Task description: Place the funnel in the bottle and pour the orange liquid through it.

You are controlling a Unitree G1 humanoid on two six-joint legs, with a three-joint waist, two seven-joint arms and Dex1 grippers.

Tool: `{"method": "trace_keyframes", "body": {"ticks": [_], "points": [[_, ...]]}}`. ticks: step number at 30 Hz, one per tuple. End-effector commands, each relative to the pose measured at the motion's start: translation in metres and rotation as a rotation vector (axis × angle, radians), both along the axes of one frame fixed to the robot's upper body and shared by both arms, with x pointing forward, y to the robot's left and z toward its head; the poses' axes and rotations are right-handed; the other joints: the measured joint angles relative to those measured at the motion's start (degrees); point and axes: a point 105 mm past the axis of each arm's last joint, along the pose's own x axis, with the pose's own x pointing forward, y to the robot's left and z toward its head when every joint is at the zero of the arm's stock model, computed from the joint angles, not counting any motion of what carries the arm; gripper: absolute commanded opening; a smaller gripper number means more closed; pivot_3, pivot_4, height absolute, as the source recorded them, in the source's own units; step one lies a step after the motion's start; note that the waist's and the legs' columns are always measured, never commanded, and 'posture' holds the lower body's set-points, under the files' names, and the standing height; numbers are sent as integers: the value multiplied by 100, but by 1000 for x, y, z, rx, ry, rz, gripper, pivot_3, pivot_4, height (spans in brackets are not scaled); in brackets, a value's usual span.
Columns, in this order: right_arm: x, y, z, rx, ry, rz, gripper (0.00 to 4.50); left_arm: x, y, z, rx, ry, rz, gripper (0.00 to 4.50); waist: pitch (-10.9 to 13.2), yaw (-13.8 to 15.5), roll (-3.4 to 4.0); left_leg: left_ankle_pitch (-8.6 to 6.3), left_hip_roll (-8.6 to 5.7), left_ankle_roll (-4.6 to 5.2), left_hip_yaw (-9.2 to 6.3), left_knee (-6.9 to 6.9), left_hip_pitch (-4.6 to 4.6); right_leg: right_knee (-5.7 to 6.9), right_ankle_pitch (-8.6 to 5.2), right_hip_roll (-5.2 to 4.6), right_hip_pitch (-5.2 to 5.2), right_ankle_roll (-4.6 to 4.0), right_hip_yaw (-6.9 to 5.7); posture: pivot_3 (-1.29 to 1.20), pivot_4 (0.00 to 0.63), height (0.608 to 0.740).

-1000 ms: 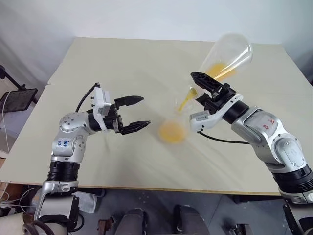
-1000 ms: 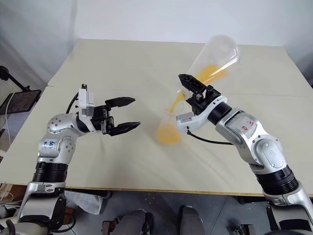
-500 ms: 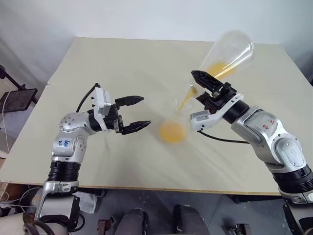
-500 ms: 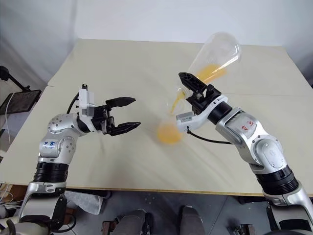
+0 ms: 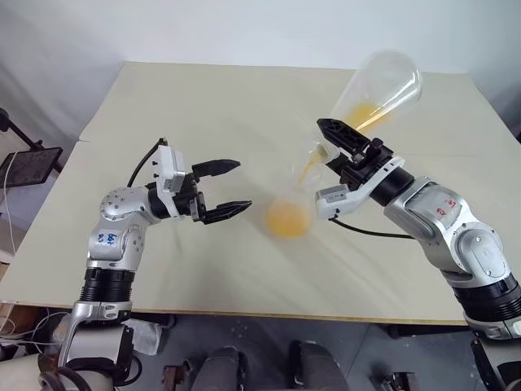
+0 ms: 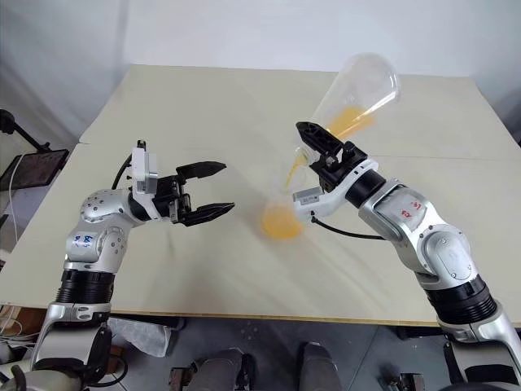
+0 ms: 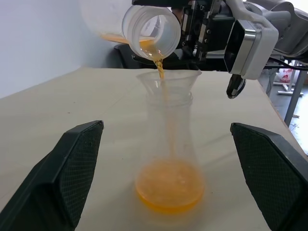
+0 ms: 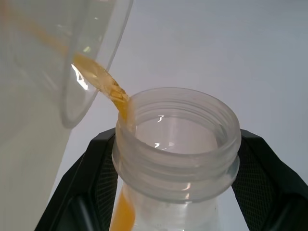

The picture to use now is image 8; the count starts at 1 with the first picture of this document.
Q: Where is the small translucent plastic bottle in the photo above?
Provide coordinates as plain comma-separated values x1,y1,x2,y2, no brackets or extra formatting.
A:
109,87,242,231

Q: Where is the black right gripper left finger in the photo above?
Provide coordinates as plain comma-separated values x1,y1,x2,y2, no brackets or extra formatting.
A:
33,128,119,231

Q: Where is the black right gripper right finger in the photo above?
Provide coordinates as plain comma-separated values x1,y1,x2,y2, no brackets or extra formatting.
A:
231,128,308,231

